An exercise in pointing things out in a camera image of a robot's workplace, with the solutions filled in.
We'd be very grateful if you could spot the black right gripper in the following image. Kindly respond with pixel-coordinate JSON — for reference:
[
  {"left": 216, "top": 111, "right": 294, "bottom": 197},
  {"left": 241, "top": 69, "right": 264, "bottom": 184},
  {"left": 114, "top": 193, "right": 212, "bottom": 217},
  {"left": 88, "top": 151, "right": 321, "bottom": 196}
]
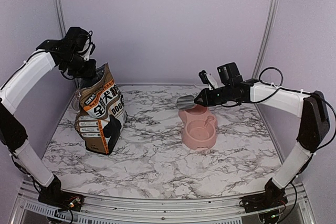
[{"left": 194, "top": 84, "right": 233, "bottom": 106}]

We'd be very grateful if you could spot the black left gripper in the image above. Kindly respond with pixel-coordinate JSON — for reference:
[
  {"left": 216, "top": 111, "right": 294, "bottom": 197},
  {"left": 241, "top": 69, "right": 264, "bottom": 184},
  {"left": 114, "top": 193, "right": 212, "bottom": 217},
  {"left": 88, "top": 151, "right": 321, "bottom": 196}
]
[{"left": 60, "top": 50, "right": 96, "bottom": 79}]

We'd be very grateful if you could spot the silver metal scoop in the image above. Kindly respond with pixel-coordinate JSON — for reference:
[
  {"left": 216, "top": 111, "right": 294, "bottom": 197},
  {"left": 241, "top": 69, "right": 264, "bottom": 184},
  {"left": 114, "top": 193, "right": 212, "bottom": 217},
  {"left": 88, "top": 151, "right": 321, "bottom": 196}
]
[{"left": 176, "top": 95, "right": 196, "bottom": 110}]

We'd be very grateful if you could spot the pink double pet bowl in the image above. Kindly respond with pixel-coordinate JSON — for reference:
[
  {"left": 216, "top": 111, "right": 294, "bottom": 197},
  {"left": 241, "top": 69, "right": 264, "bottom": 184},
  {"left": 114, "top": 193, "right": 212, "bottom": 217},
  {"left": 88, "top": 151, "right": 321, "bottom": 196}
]
[{"left": 179, "top": 105, "right": 218, "bottom": 151}]

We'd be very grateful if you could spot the brown white dog food bag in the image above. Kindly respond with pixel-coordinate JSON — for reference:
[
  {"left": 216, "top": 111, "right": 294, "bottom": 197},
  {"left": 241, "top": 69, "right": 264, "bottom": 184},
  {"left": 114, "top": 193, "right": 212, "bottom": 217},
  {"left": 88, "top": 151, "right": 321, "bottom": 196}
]
[{"left": 75, "top": 63, "right": 128, "bottom": 155}]

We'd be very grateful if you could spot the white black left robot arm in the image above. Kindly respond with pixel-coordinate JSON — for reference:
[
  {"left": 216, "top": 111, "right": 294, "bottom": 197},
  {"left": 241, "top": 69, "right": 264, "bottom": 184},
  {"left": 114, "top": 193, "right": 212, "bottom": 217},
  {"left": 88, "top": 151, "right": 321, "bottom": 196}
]
[{"left": 1, "top": 26, "right": 96, "bottom": 211}]

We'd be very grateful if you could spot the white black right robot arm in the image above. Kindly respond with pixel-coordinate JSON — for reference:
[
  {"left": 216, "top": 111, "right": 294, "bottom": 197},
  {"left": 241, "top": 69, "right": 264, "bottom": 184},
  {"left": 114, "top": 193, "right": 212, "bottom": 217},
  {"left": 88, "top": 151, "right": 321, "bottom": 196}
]
[{"left": 194, "top": 62, "right": 335, "bottom": 211}]

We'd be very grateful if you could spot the beige ceramic plate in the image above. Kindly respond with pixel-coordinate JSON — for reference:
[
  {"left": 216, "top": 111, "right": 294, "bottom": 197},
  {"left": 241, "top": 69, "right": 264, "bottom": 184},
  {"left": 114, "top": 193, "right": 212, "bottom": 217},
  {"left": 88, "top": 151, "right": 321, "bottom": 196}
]
[{"left": 71, "top": 89, "right": 80, "bottom": 112}]

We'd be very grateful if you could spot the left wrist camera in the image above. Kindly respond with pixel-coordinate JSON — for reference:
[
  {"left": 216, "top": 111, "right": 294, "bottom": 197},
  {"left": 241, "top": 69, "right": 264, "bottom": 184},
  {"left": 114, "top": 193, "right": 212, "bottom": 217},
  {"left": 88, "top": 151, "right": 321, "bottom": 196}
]
[{"left": 81, "top": 42, "right": 96, "bottom": 61}]

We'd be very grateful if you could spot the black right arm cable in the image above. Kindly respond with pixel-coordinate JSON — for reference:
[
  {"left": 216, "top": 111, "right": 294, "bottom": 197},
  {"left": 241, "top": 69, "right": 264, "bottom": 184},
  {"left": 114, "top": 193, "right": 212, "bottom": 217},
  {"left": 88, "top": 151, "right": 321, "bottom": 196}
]
[{"left": 223, "top": 66, "right": 336, "bottom": 151}]

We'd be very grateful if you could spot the left aluminium frame post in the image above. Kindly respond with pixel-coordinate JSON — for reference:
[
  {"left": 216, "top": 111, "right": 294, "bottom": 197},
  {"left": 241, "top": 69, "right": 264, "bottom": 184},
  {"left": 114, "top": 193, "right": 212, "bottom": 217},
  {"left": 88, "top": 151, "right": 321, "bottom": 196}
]
[{"left": 53, "top": 0, "right": 66, "bottom": 37}]

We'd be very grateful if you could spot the aluminium frame post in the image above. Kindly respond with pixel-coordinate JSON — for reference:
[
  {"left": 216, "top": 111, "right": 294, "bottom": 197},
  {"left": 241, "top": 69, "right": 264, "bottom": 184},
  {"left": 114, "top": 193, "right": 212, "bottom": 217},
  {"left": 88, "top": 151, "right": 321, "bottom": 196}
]
[
  {"left": 53, "top": 0, "right": 66, "bottom": 37},
  {"left": 252, "top": 0, "right": 279, "bottom": 78}
]

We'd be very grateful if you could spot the right aluminium frame post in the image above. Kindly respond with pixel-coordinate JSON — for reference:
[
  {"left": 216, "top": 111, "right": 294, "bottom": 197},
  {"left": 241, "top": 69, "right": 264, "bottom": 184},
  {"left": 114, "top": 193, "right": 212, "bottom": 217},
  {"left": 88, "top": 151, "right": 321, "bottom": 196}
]
[{"left": 252, "top": 0, "right": 279, "bottom": 78}]

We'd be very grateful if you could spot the front aluminium frame rail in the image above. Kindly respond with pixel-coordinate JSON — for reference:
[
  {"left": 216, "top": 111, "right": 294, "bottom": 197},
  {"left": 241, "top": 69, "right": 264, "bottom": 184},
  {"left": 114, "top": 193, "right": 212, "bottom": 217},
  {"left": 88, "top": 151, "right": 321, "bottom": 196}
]
[{"left": 9, "top": 181, "right": 317, "bottom": 223}]

